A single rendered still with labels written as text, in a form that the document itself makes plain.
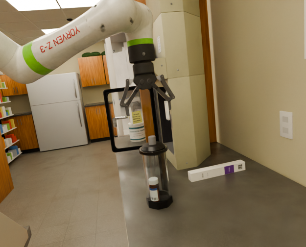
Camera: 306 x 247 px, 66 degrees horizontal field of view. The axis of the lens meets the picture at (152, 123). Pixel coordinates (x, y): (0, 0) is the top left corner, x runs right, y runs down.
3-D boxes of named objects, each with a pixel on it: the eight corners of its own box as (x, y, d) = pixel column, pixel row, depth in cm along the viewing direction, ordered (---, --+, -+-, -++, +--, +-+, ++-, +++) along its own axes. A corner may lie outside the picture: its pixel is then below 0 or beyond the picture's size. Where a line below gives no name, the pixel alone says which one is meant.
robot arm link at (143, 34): (155, 3, 83) (128, 10, 87) (141, -8, 72) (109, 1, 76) (160, 44, 86) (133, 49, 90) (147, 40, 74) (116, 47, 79)
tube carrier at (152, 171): (168, 191, 99) (162, 141, 95) (176, 203, 89) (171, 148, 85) (143, 197, 97) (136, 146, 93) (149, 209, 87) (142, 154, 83)
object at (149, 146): (162, 148, 95) (160, 132, 93) (168, 154, 86) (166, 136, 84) (140, 151, 93) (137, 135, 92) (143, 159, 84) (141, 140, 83)
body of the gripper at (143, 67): (152, 62, 88) (155, 87, 90) (129, 65, 87) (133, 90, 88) (156, 60, 81) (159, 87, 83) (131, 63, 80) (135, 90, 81)
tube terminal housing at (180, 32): (199, 146, 159) (188, 25, 145) (222, 161, 127) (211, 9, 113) (162, 153, 154) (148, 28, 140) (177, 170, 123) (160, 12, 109)
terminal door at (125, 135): (159, 146, 152) (152, 83, 145) (112, 153, 151) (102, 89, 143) (159, 146, 153) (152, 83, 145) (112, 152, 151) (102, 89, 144)
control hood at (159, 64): (154, 80, 146) (152, 63, 144) (167, 78, 114) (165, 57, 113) (135, 82, 144) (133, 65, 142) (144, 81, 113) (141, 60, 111)
